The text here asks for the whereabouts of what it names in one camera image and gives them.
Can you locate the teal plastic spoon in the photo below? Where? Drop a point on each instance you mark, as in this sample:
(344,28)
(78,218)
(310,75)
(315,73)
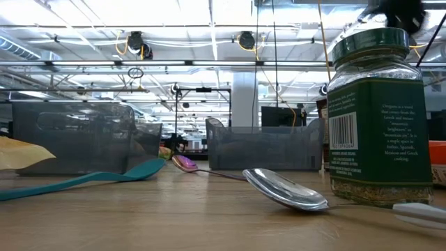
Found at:
(146,169)

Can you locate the black background monitor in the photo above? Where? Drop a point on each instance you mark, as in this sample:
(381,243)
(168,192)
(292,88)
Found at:
(278,116)

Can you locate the black background frame stand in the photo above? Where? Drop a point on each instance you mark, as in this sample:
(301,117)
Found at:
(203,90)

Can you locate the iridescent rainbow metal spoon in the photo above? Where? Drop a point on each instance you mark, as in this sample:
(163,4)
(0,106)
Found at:
(184,163)

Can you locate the grey translucent plastic bin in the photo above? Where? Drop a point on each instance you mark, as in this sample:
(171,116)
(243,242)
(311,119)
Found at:
(265,150)
(69,146)

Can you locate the grey ceiling air duct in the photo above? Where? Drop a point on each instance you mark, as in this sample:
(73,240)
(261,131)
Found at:
(21,50)

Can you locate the green label oregano jar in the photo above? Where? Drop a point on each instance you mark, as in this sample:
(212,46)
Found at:
(380,139)

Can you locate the white square pillar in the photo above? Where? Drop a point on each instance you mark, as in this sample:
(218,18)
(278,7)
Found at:
(244,101)

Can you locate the yellow Maruchan ramen packet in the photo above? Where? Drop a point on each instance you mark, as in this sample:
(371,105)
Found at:
(21,153)

